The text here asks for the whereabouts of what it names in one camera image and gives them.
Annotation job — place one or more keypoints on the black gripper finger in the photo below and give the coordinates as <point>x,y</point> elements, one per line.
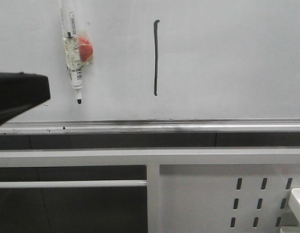
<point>20,92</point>

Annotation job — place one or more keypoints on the white black whiteboard marker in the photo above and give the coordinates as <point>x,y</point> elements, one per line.
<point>71,46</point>

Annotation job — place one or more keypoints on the red round magnet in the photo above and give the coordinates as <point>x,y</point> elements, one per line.
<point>85,48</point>

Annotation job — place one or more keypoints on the white metal pegboard rack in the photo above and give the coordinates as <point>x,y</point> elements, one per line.
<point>148,191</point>

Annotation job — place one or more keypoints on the white plastic bin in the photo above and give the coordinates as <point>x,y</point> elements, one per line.
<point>294,204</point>

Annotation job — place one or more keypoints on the white whiteboard with aluminium frame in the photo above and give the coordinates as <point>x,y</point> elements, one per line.
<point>160,65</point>

